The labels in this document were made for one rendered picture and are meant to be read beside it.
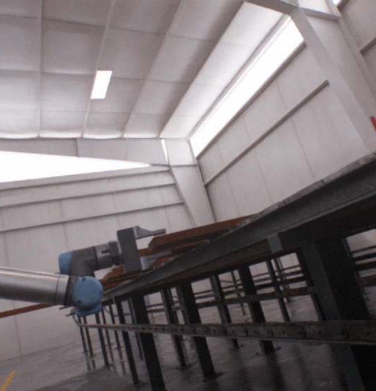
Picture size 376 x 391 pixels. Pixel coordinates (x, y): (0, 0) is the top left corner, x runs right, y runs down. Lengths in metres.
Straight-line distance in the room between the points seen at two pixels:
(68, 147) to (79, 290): 11.89
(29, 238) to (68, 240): 1.19
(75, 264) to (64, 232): 10.78
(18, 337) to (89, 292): 10.62
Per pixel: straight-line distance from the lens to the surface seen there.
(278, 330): 1.01
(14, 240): 11.75
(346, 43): 8.32
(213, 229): 1.06
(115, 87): 10.56
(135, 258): 1.04
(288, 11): 7.79
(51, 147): 12.66
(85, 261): 1.03
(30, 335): 11.42
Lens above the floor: 0.72
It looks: 16 degrees up
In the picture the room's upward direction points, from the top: 16 degrees counter-clockwise
